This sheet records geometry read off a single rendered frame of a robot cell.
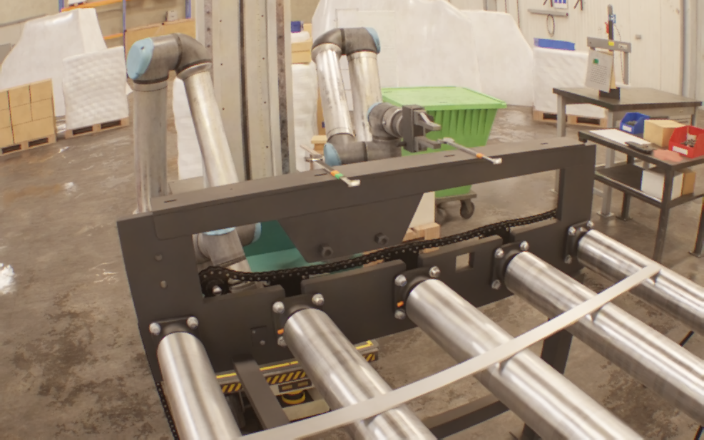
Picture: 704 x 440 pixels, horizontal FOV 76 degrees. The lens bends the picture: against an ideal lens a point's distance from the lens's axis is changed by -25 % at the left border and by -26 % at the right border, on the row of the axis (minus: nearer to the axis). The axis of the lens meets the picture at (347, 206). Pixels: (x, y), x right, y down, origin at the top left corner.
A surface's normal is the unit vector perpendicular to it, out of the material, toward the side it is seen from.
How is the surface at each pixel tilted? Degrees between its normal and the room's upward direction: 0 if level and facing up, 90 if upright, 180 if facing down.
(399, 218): 90
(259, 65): 90
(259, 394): 0
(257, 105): 90
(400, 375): 0
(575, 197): 90
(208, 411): 8
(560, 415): 48
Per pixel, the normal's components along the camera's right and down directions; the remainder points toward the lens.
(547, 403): -0.65, -0.58
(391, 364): -0.04, -0.94
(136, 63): -0.66, 0.15
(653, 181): -0.88, 0.19
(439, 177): 0.39, 0.30
